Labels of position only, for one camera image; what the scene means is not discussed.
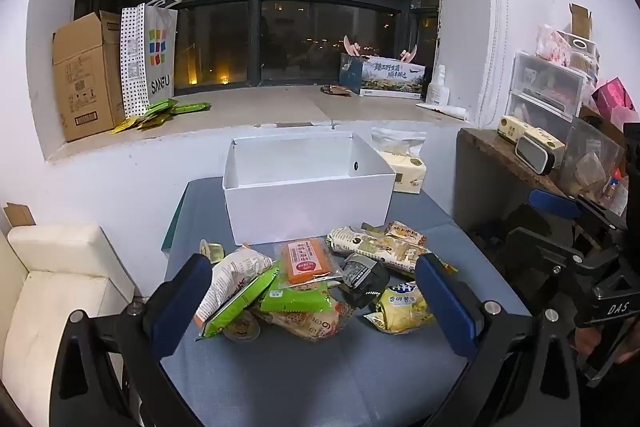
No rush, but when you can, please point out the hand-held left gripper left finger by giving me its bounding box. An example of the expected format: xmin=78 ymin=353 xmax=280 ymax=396
xmin=50 ymin=253 xmax=214 ymax=427

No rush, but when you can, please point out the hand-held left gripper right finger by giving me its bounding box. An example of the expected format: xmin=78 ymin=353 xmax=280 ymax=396
xmin=416 ymin=253 xmax=582 ymax=427

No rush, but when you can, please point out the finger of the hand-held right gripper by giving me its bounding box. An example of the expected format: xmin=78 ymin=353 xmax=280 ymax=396
xmin=502 ymin=226 xmax=622 ymax=279
xmin=529 ymin=188 xmax=629 ymax=231

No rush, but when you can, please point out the yellow snack packet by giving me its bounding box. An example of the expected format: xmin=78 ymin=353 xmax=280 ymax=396
xmin=364 ymin=294 xmax=435 ymax=336

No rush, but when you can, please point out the long green snack packet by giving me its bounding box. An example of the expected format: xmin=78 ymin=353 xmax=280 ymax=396
xmin=197 ymin=266 xmax=281 ymax=341

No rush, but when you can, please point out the small jelly cup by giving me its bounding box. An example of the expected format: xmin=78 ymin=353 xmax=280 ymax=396
xmin=199 ymin=239 xmax=227 ymax=266

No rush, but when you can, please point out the orange corn snack packet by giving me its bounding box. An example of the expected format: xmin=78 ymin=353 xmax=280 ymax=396
xmin=384 ymin=220 xmax=429 ymax=249

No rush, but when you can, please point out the black snack packet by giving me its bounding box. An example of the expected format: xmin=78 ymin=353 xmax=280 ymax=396
xmin=339 ymin=252 xmax=391 ymax=309

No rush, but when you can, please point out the long cream snack packet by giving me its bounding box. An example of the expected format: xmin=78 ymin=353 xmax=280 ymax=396
xmin=326 ymin=227 xmax=432 ymax=277

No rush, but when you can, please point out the small green snack packet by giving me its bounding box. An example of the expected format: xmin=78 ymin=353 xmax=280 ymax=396
xmin=257 ymin=281 xmax=335 ymax=314

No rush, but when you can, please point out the clear bread packet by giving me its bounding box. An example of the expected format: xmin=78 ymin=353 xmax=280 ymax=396
xmin=252 ymin=292 xmax=357 ymax=344

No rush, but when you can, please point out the orange snack bar packet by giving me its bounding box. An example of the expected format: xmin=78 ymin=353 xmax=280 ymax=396
xmin=274 ymin=237 xmax=342 ymax=288

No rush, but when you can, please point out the white cardboard box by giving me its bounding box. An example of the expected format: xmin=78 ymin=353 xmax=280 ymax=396
xmin=222 ymin=132 xmax=399 ymax=249

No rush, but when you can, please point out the clear plastic container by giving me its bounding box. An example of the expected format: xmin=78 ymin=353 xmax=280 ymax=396
xmin=559 ymin=117 xmax=627 ymax=210

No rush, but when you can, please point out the round pastry packet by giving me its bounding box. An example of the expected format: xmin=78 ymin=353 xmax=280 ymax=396
xmin=222 ymin=311 xmax=262 ymax=343

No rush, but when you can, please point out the dark wooden side table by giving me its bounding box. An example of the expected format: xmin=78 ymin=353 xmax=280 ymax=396
xmin=456 ymin=127 xmax=568 ymax=258

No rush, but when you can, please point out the clear plastic drawer organizer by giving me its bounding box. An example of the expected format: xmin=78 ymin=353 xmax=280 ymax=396
xmin=509 ymin=51 xmax=587 ymax=124

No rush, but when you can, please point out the pink box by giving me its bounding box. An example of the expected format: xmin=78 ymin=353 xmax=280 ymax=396
xmin=592 ymin=77 xmax=637 ymax=124

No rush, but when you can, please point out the white leather sofa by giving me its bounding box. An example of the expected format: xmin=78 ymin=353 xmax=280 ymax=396
xmin=0 ymin=223 xmax=137 ymax=427

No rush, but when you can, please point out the cream tissue pack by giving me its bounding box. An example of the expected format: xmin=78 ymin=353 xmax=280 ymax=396
xmin=379 ymin=151 xmax=427 ymax=196

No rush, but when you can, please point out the white tube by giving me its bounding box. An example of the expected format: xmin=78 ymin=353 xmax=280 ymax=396
xmin=416 ymin=101 xmax=469 ymax=121

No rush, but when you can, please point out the blue grey tablecloth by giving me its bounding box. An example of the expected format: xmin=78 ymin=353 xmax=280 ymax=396
xmin=160 ymin=177 xmax=533 ymax=427

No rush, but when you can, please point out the pink floral pack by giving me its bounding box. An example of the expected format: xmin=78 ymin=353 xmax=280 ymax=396
xmin=536 ymin=24 xmax=572 ymax=58

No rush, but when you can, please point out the white plastic bottle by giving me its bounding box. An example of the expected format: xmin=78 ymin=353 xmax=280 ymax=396
xmin=426 ymin=64 xmax=451 ymax=106

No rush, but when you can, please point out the clear plastic bag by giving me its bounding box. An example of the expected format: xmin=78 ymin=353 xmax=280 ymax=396
xmin=371 ymin=129 xmax=427 ymax=156

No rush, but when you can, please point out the small open cardboard box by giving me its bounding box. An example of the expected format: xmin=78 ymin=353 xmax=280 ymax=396
xmin=569 ymin=4 xmax=594 ymax=38

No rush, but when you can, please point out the brown cardboard piece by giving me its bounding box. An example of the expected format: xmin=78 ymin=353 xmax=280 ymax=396
xmin=4 ymin=201 xmax=37 ymax=228

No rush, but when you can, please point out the pile of green sachets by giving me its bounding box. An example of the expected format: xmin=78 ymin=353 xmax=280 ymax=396
xmin=109 ymin=99 xmax=212 ymax=136

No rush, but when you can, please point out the printed tissue box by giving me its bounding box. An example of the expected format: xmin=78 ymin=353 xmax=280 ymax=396
xmin=339 ymin=52 xmax=427 ymax=100

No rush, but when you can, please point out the brown cardboard box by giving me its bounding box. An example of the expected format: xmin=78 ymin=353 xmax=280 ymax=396
xmin=52 ymin=10 xmax=127 ymax=143

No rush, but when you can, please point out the polka dot shopping bag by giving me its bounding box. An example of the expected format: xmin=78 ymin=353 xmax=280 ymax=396
xmin=119 ymin=0 xmax=179 ymax=118

